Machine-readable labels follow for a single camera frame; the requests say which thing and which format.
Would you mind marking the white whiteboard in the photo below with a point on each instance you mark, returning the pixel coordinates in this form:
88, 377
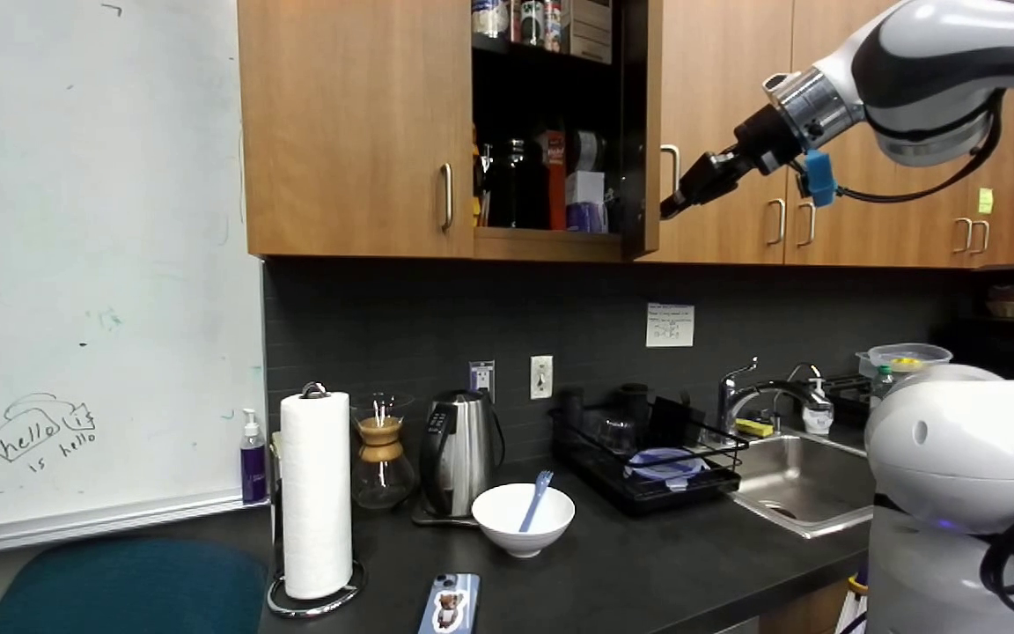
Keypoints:
133, 341

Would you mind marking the blue chair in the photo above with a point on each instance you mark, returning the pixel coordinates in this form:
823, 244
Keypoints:
136, 585

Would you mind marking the wooden cupboard door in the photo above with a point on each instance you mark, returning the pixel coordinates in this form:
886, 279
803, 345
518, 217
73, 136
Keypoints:
358, 129
632, 31

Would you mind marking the white ceramic bowl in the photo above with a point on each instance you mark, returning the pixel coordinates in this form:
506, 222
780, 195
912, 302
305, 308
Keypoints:
518, 522

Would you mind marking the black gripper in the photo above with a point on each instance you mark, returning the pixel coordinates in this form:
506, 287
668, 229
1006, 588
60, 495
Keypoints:
761, 146

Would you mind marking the steel sink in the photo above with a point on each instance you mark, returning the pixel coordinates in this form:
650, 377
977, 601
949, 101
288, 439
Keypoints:
803, 484

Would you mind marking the blue phone on counter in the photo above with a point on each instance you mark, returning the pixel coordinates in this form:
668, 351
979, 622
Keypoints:
451, 602

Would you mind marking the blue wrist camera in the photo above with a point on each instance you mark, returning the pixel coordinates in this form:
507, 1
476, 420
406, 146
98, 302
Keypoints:
819, 176

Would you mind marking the grey light switch plate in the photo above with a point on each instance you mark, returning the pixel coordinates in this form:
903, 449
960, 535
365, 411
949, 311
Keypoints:
669, 326

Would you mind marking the blue spoon in bowl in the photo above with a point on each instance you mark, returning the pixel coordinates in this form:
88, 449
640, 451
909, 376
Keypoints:
543, 479

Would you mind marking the glass coffee carafe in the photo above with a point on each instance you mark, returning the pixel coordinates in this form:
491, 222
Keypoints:
382, 463

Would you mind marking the blue white plate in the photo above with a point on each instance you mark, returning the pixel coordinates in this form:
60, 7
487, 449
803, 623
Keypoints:
669, 466

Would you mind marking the purple soap bottle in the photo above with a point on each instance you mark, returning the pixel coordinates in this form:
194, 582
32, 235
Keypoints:
251, 458

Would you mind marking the stainless steel electric kettle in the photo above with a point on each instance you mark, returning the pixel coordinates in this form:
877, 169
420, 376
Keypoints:
459, 457

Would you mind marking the chrome faucet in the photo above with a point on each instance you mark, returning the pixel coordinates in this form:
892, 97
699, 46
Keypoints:
792, 398

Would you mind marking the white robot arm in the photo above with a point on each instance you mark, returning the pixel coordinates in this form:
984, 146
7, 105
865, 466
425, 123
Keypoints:
930, 83

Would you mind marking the plastic container with food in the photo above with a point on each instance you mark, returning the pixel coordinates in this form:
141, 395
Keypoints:
903, 356

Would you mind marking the white wall outlet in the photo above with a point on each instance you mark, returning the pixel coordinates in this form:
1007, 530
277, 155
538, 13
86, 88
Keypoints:
541, 383

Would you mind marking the black dish rack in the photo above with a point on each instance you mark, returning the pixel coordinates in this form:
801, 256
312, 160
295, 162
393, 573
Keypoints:
596, 439

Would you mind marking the white paper towel roll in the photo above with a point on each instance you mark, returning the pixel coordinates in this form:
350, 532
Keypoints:
315, 504

